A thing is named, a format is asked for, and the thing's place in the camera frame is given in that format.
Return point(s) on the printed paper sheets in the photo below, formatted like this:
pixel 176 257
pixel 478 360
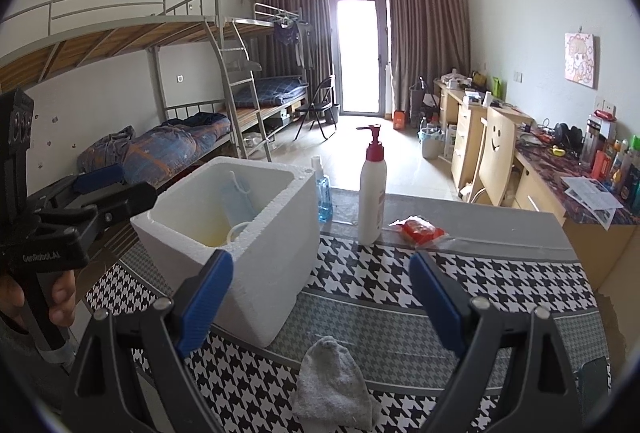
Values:
pixel 592 200

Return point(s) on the black folding chair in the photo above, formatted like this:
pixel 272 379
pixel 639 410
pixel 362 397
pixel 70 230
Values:
pixel 320 100

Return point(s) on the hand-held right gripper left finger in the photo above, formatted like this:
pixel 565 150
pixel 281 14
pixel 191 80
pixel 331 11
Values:
pixel 205 303

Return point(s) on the wooden chair with smiley face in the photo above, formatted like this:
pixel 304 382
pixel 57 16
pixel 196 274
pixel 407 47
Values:
pixel 495 153

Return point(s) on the white red pump bottle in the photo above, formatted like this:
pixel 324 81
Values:
pixel 372 193

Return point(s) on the glass balcony door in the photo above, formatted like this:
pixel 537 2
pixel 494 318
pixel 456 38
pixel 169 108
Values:
pixel 357 53

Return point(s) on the red snack packet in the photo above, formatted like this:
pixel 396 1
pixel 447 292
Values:
pixel 420 230

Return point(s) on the dark green flat object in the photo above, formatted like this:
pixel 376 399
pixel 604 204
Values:
pixel 596 383

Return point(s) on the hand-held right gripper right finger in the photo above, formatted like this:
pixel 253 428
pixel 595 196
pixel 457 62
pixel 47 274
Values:
pixel 440 303

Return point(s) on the grey trash bin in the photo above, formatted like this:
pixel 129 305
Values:
pixel 431 144

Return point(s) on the orange bag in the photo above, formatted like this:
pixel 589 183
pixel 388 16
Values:
pixel 399 120

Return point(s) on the metal bunk bed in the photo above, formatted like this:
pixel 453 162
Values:
pixel 270 15
pixel 100 38

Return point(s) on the wooden desk with dark cover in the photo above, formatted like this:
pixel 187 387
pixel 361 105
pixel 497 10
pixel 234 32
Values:
pixel 545 168

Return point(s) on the plain wooden desk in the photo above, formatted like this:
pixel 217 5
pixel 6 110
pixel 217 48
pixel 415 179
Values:
pixel 462 148

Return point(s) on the white foam box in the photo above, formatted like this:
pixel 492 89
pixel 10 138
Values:
pixel 260 283

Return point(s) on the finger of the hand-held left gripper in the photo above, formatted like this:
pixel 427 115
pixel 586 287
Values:
pixel 97 177
pixel 125 203

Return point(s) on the group of toiletry bottles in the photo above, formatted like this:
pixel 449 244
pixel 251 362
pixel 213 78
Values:
pixel 620 168

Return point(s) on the blue orange quilt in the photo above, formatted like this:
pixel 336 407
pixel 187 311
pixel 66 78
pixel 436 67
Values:
pixel 165 143

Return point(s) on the grey sock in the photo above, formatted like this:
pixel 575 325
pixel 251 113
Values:
pixel 330 383

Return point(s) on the person's left hand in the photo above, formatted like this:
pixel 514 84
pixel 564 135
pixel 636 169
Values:
pixel 62 298

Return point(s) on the blue checked mattress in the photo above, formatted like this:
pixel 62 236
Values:
pixel 272 90

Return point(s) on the cartoon wall poster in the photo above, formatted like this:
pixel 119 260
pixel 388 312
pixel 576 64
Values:
pixel 581 60

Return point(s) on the brown curtain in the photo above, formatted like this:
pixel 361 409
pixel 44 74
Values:
pixel 290 23
pixel 430 28

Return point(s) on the houndstooth tablecloth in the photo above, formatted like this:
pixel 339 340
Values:
pixel 400 313

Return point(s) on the black headphones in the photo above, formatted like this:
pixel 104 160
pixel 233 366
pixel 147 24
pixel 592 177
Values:
pixel 567 135

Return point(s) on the hanging dark clothes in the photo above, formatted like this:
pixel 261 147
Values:
pixel 295 38

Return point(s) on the blue spray bottle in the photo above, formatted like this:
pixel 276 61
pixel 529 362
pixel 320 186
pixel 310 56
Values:
pixel 324 203

